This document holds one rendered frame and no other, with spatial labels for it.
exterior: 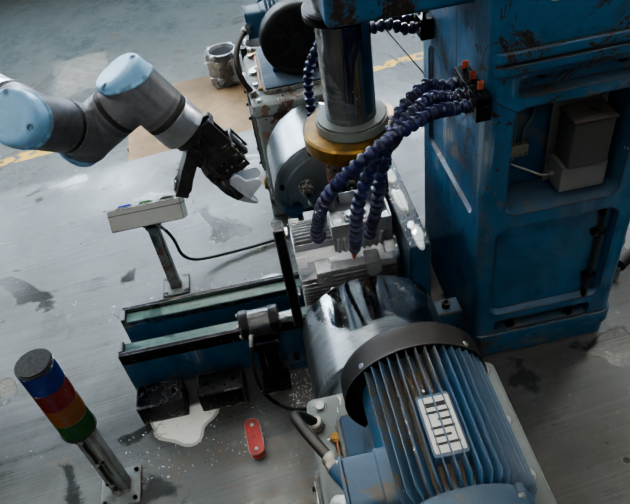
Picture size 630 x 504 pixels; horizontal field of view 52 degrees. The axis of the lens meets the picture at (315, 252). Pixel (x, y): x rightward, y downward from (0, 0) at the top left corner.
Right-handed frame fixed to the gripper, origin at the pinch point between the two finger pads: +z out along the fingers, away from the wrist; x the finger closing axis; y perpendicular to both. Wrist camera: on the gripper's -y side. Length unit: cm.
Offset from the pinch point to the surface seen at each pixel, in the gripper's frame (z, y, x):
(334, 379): 8.3, 5.0, -43.9
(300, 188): 13.7, 4.6, 12.9
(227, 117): 80, -63, 208
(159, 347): 7.5, -34.1, -12.8
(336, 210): 12.8, 12.0, -2.8
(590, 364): 63, 36, -31
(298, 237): 8.9, 4.0, -7.8
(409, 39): 155, 37, 286
